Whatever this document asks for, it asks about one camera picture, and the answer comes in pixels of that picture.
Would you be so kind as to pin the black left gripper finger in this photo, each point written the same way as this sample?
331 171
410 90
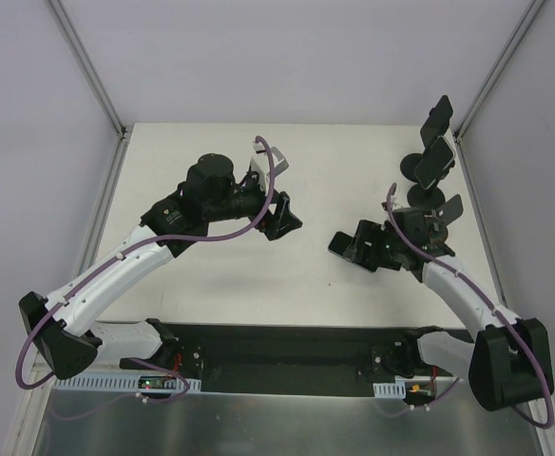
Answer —
270 225
285 220

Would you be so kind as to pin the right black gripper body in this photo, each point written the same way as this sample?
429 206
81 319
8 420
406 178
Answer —
370 244

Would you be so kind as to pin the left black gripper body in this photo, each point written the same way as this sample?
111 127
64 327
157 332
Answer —
277 215

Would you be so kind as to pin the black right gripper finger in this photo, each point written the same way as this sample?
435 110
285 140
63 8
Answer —
364 236
364 261

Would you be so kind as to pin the blue-edged black phone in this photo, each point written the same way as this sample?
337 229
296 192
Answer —
340 245

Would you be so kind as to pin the black clamp phone stand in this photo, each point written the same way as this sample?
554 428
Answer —
410 161
426 199

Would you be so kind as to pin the white-edged black phone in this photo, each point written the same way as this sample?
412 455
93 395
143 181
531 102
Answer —
436 159

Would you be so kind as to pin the grey stand with wooden base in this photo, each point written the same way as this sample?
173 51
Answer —
438 220

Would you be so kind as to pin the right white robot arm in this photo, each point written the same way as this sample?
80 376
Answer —
507 359

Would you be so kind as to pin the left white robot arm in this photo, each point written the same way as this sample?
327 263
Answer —
64 325

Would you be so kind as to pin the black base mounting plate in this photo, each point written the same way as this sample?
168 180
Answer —
311 361

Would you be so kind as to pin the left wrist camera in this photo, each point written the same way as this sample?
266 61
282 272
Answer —
259 165

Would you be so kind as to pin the right white cable duct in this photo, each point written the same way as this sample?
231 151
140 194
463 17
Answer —
402 388

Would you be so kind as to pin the white cable duct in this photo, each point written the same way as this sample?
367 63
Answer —
121 382
402 388

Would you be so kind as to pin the left white cable duct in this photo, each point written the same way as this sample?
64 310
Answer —
121 382

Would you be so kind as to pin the aluminium frame post left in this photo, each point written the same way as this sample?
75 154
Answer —
78 50

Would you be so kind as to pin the aluminium frame post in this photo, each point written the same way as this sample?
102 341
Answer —
513 43
78 50

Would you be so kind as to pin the aluminium frame post right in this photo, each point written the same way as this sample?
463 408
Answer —
513 43

